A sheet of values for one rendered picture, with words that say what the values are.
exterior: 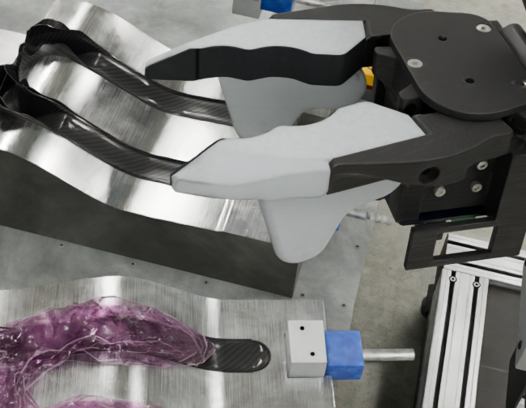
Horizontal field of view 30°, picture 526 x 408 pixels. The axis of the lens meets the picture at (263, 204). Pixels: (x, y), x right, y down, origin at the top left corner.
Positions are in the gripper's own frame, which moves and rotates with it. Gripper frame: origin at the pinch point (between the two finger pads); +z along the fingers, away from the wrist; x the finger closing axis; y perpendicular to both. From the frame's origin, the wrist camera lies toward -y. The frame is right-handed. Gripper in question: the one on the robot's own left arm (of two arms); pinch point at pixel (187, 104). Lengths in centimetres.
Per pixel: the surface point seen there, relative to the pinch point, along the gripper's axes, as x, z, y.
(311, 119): 61, -25, 50
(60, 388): 29, 8, 53
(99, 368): 30, 4, 52
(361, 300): 103, -54, 133
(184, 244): 47, -7, 55
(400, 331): 94, -59, 134
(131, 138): 60, -3, 49
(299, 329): 32, -16, 54
